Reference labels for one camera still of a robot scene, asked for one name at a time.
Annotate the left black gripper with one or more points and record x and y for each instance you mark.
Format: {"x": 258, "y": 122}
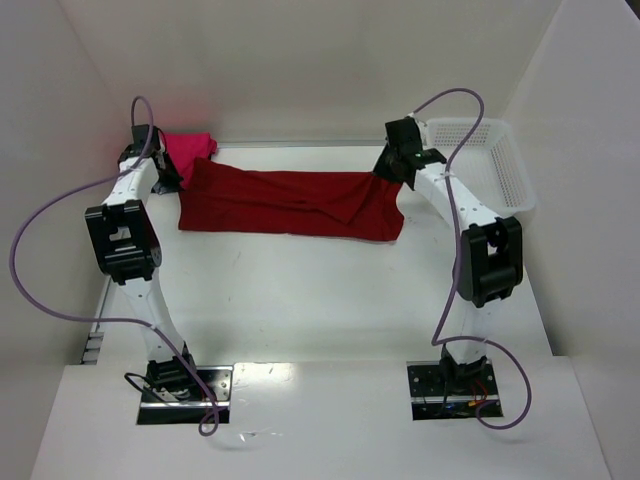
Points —
{"x": 167, "y": 179}

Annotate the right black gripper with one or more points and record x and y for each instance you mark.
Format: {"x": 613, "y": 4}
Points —
{"x": 388, "y": 168}

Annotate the dark red t-shirt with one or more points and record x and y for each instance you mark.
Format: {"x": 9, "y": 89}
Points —
{"x": 353, "y": 205}

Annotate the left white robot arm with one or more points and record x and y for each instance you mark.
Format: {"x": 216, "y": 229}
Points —
{"x": 128, "y": 250}

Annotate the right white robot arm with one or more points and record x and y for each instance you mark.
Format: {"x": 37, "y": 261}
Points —
{"x": 488, "y": 250}

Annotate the folded pink t-shirt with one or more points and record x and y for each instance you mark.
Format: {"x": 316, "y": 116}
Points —
{"x": 184, "y": 149}

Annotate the white plastic basket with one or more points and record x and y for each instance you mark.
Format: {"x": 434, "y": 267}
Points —
{"x": 489, "y": 164}

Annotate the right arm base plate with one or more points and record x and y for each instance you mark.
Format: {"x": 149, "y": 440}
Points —
{"x": 433, "y": 399}

